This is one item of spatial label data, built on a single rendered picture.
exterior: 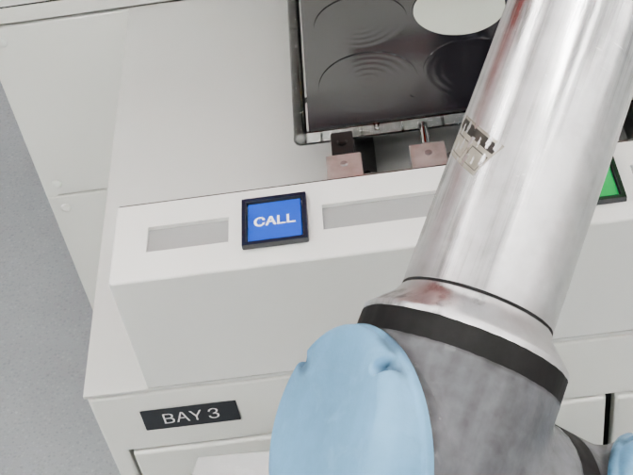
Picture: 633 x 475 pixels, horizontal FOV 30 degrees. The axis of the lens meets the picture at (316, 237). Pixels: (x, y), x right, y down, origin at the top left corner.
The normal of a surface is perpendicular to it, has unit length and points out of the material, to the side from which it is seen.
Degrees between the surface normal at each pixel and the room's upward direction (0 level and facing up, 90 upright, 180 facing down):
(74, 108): 90
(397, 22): 0
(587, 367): 90
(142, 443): 90
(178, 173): 0
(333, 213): 0
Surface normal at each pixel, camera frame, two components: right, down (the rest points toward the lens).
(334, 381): -0.83, -0.31
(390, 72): -0.13, -0.70
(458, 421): 0.33, -0.34
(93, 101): 0.05, 0.70
